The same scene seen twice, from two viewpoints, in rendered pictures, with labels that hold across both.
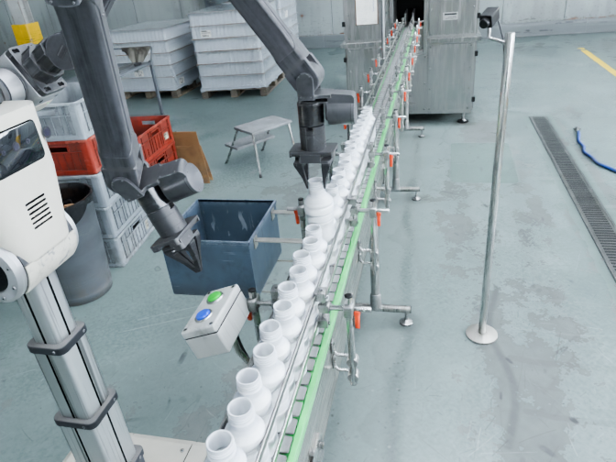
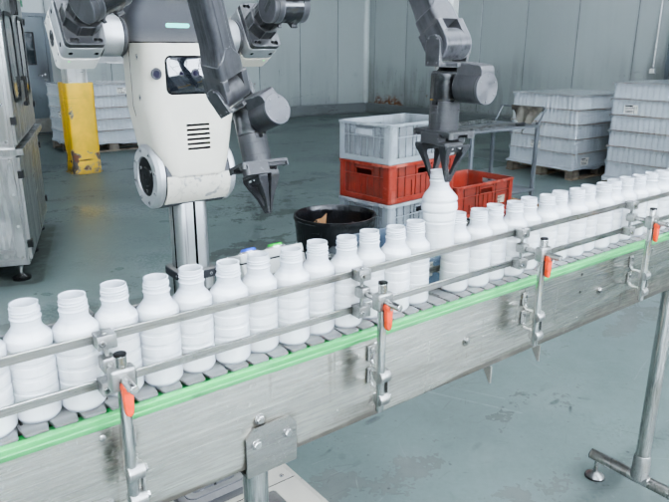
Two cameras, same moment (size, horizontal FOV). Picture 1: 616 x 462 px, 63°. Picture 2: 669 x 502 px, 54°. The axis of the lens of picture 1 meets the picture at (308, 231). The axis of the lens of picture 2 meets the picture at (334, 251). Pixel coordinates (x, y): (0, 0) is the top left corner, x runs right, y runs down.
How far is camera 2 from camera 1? 67 cm
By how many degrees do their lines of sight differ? 36
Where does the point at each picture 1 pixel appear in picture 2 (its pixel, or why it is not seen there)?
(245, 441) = (144, 309)
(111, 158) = (206, 67)
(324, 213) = (434, 209)
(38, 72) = (252, 25)
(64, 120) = (377, 141)
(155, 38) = (567, 106)
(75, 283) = not seen: hidden behind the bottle
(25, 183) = (193, 107)
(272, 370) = (226, 285)
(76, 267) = not seen: hidden behind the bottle
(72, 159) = (373, 184)
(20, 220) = (176, 135)
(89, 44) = not seen: outside the picture
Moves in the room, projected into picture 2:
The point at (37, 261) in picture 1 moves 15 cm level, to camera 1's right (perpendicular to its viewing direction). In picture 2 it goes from (180, 178) to (224, 186)
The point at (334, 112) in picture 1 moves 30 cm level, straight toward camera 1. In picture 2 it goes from (458, 84) to (349, 91)
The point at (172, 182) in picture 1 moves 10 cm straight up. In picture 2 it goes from (256, 107) to (254, 51)
